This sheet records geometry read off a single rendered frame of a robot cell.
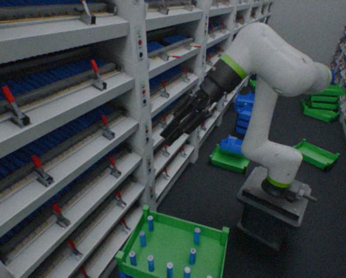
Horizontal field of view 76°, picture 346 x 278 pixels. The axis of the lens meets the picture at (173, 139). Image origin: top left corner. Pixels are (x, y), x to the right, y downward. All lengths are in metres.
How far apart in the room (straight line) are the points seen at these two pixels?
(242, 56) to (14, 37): 0.52
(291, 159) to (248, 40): 0.69
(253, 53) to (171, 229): 0.62
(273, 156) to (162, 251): 0.69
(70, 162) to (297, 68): 0.68
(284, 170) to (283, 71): 0.68
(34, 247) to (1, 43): 0.56
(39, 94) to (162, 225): 0.58
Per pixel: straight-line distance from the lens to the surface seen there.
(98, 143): 0.83
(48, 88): 0.71
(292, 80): 0.61
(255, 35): 0.65
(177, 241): 0.83
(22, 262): 0.83
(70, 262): 1.00
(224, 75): 0.64
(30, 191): 0.72
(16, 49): 0.60
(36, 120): 0.64
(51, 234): 0.85
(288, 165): 1.19
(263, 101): 1.11
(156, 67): 1.02
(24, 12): 0.68
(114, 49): 0.91
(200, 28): 1.48
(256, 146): 1.21
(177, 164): 1.59
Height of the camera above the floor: 1.19
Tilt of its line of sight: 33 degrees down
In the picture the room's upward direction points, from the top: straight up
